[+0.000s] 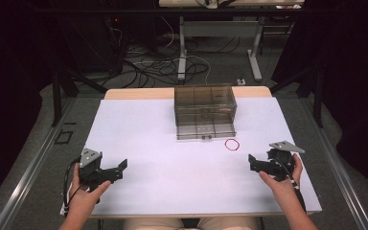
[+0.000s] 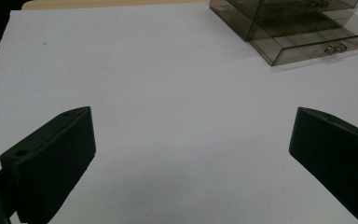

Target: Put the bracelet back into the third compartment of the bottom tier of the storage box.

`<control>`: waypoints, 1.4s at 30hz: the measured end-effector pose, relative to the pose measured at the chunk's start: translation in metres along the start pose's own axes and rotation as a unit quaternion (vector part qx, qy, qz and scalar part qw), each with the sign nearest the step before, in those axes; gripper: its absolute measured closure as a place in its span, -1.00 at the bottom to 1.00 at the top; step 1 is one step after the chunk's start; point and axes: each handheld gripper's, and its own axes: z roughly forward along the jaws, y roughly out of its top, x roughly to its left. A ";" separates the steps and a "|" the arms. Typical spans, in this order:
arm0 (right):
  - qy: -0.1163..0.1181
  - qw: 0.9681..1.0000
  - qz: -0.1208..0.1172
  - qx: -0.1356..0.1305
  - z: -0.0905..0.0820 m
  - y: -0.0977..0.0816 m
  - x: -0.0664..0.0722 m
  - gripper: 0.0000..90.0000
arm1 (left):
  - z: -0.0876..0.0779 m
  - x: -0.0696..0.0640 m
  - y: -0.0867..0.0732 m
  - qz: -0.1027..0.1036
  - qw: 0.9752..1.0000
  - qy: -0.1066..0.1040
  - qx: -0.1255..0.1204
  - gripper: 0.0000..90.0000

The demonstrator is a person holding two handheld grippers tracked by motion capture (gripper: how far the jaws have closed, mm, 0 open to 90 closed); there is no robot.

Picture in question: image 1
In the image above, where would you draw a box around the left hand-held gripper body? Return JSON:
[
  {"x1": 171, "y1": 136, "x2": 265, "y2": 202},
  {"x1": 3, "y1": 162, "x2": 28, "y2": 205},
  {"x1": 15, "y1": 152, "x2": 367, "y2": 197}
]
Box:
[{"x1": 78, "y1": 148, "x2": 125, "y2": 192}]

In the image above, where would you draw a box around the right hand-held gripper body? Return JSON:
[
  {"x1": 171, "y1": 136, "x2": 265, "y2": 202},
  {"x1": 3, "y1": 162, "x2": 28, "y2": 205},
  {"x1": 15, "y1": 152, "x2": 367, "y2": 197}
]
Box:
[{"x1": 258, "y1": 140, "x2": 306, "y2": 182}]

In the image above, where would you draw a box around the red rubber band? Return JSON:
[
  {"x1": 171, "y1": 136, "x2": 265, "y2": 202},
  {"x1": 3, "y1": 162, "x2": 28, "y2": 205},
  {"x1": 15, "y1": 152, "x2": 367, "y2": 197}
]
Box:
[{"x1": 223, "y1": 138, "x2": 241, "y2": 151}]

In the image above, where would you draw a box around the clear grey drawer box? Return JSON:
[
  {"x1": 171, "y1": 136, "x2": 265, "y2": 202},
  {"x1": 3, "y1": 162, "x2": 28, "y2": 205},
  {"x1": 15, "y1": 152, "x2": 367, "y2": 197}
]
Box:
[{"x1": 173, "y1": 83, "x2": 239, "y2": 141}]

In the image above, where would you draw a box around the person's right hand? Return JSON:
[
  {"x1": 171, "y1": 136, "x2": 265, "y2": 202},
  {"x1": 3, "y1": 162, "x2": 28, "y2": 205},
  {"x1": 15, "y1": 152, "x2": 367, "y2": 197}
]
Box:
[{"x1": 258, "y1": 153, "x2": 304, "y2": 206}]

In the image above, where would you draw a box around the person's left hand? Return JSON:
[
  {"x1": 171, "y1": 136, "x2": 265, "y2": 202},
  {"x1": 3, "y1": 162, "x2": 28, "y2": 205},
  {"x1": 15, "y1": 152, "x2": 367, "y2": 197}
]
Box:
[{"x1": 68, "y1": 163, "x2": 112, "y2": 212}]

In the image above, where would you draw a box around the white table mat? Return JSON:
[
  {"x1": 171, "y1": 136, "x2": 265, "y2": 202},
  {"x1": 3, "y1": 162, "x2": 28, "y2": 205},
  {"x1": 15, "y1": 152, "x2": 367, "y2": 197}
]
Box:
[{"x1": 60, "y1": 97, "x2": 323, "y2": 219}]

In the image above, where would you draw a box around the black metal stand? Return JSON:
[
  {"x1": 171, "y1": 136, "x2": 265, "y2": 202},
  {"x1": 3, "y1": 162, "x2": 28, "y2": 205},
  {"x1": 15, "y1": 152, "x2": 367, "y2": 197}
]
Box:
[
  {"x1": 269, "y1": 65, "x2": 324, "y2": 128},
  {"x1": 51, "y1": 65, "x2": 108, "y2": 127}
]

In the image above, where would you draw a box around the dark curtain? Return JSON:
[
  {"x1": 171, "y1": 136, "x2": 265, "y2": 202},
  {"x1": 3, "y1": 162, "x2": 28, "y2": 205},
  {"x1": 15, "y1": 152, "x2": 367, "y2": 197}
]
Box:
[
  {"x1": 271, "y1": 0, "x2": 368, "y2": 196},
  {"x1": 0, "y1": 0, "x2": 61, "y2": 215}
]

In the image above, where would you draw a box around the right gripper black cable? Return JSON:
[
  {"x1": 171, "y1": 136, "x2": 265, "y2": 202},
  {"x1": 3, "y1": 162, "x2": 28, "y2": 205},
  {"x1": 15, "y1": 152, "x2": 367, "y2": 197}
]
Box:
[{"x1": 273, "y1": 158, "x2": 308, "y2": 215}]

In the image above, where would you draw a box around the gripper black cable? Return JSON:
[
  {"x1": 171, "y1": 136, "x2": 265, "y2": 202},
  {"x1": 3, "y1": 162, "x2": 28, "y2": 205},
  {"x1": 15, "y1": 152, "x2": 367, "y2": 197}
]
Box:
[
  {"x1": 273, "y1": 158, "x2": 308, "y2": 215},
  {"x1": 62, "y1": 155, "x2": 81, "y2": 216}
]

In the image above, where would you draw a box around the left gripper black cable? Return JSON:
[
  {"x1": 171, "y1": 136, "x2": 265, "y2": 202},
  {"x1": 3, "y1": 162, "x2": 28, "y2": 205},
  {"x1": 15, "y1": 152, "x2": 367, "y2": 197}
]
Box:
[{"x1": 62, "y1": 155, "x2": 81, "y2": 216}]

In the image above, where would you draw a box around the aluminium rail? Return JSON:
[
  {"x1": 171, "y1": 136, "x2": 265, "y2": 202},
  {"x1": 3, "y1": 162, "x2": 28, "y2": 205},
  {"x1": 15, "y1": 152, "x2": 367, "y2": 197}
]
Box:
[
  {"x1": 0, "y1": 97, "x2": 78, "y2": 230},
  {"x1": 295, "y1": 95, "x2": 368, "y2": 230}
]

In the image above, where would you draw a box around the tangle of floor cables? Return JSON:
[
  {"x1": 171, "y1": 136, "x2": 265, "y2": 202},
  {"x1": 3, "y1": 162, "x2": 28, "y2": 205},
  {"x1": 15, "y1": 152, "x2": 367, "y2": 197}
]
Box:
[{"x1": 106, "y1": 18, "x2": 242, "y2": 89}]

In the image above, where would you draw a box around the white metal desk frame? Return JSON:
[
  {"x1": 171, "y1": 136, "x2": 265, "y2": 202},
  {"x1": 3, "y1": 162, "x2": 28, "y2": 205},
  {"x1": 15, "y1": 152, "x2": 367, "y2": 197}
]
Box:
[{"x1": 177, "y1": 14, "x2": 266, "y2": 82}]

